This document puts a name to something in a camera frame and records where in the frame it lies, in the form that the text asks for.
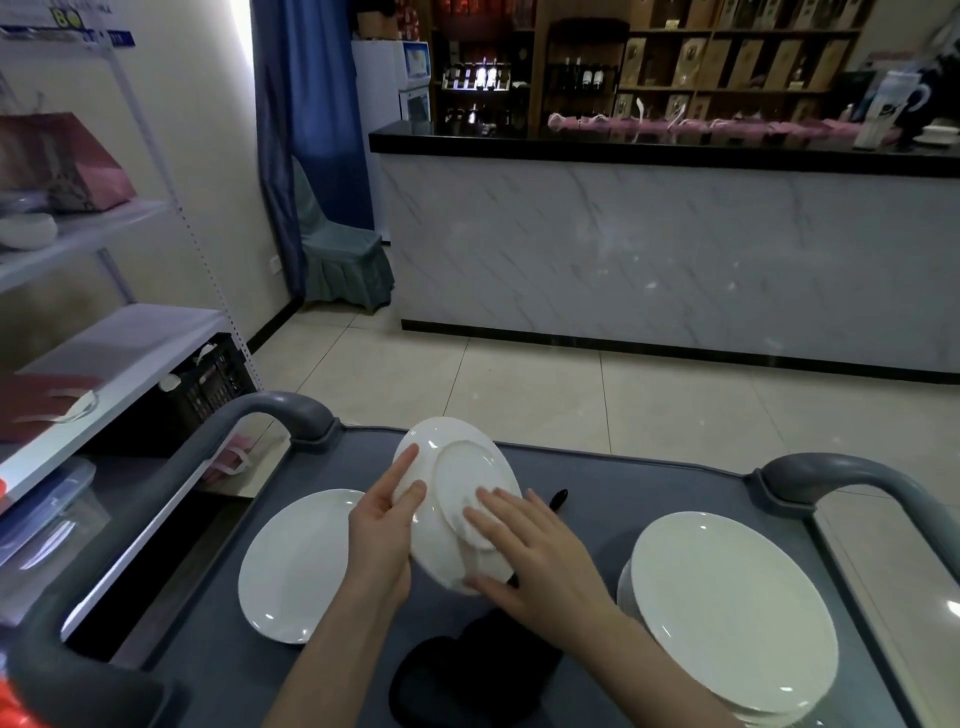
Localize stack of white plates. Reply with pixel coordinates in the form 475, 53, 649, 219
616, 511, 840, 728
393, 416, 524, 596

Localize blue curtain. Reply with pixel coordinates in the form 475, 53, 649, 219
249, 0, 375, 301

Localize pink bag white handles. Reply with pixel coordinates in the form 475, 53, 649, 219
206, 431, 260, 481

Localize black plastic crate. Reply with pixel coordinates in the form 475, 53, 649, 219
161, 333, 260, 436

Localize chair with grey-green cover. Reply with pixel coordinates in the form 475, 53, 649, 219
292, 157, 395, 313

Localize white bowl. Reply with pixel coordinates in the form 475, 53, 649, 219
0, 213, 59, 250

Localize wooden shelf with boxes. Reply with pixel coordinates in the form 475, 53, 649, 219
618, 0, 875, 125

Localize white round plate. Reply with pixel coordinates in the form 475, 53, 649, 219
238, 488, 369, 645

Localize dark wine rack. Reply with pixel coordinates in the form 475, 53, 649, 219
541, 18, 630, 136

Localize white appliance blue panel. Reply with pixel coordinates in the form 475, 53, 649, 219
397, 41, 433, 125

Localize grey service cart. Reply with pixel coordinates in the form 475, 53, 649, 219
0, 389, 960, 728

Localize white metal shelf rack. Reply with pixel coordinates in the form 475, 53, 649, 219
0, 0, 264, 646

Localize black pegged stand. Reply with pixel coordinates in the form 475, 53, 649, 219
911, 22, 960, 140

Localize marble bar counter black top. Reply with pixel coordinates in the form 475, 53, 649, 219
368, 119, 960, 385

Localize white refrigerator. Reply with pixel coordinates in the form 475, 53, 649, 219
350, 38, 406, 136

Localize person's left forearm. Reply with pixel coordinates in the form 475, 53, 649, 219
262, 592, 410, 728

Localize dark blue cleaning cloth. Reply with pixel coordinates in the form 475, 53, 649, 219
388, 488, 569, 728

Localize person's left hand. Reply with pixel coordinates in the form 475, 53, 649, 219
347, 443, 429, 610

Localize clear container blue lid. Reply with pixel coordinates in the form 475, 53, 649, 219
0, 458, 110, 594

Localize white pitcher with handle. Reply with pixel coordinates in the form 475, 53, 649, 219
854, 71, 931, 151

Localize row of pink bags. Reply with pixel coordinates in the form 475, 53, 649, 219
547, 112, 901, 148

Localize person's right hand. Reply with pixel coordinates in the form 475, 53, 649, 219
463, 487, 624, 646

